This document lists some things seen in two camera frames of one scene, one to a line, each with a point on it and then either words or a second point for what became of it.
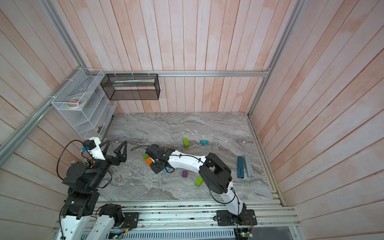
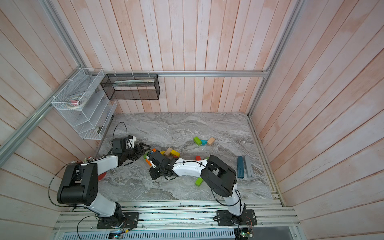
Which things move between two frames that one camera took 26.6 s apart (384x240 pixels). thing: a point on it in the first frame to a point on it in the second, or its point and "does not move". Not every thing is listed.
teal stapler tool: x=240 y=167 does not move
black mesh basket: x=131 y=86 does not move
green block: x=186 y=142 to x=197 y=141
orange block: x=149 y=161 does not move
